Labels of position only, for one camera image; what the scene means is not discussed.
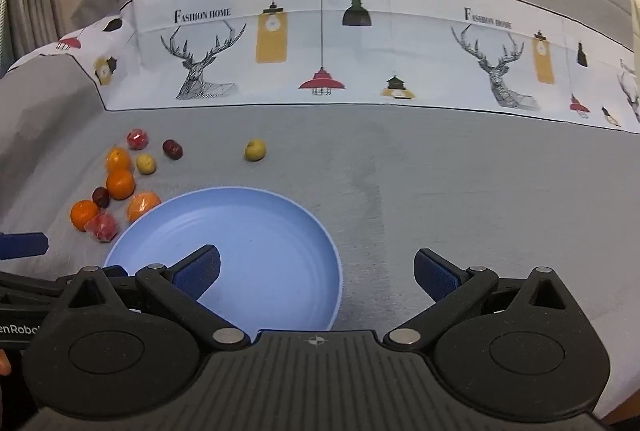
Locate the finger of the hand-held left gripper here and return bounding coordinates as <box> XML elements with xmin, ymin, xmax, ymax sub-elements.
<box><xmin>0</xmin><ymin>232</ymin><xmax>50</xmax><ymax>261</ymax></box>
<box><xmin>0</xmin><ymin>264</ymin><xmax>127</xmax><ymax>309</ymax></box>

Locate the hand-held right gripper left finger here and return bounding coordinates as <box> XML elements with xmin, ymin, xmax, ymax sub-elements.
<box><xmin>62</xmin><ymin>243</ymin><xmax>251</xmax><ymax>353</ymax></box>

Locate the small red apple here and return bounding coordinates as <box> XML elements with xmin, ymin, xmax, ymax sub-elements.
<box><xmin>84</xmin><ymin>211</ymin><xmax>119</xmax><ymax>244</ymax></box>

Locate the orange mandarin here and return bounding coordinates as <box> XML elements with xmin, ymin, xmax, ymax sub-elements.
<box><xmin>105</xmin><ymin>147</ymin><xmax>132</xmax><ymax>172</ymax></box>
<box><xmin>69</xmin><ymin>200</ymin><xmax>101</xmax><ymax>232</ymax></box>
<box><xmin>105</xmin><ymin>169</ymin><xmax>136</xmax><ymax>201</ymax></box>

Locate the light blue plate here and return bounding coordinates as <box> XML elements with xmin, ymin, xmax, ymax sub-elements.
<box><xmin>102</xmin><ymin>186</ymin><xmax>345</xmax><ymax>333</ymax></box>

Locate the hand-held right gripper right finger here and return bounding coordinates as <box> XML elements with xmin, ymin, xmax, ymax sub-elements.
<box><xmin>382</xmin><ymin>248</ymin><xmax>577</xmax><ymax>353</ymax></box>

